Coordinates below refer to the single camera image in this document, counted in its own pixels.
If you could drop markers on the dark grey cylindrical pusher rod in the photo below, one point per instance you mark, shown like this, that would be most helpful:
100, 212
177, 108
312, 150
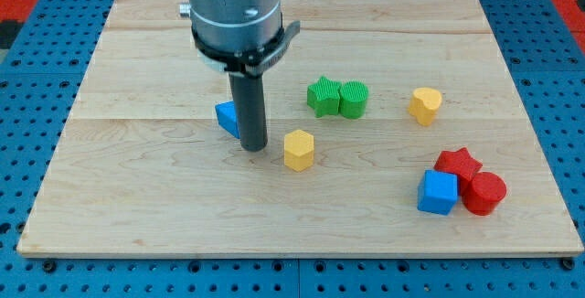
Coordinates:
247, 94

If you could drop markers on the yellow hexagon block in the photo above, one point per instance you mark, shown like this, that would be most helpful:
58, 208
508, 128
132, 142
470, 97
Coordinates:
298, 150

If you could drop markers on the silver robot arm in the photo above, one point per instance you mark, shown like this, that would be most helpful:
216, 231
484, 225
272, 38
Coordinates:
233, 36

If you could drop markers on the green circle block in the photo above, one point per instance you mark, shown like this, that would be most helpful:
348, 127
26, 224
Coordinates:
353, 99

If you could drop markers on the red circle block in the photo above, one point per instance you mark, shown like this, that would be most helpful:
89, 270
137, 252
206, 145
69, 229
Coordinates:
484, 193

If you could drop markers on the blue triangle block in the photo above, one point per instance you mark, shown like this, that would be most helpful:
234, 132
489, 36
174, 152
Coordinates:
227, 117

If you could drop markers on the green star block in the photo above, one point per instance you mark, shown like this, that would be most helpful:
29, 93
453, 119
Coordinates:
323, 97

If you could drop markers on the light wooden board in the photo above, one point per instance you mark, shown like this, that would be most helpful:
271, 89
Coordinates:
142, 170

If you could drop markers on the yellow heart block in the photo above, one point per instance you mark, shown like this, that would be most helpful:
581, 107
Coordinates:
424, 105

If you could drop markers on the blue cube block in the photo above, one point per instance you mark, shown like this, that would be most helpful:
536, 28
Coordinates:
437, 192

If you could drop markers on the red star block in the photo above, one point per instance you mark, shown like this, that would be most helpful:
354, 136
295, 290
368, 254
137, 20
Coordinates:
460, 163

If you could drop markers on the black clamp with strap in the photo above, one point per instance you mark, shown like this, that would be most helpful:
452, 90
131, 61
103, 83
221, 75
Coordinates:
252, 62

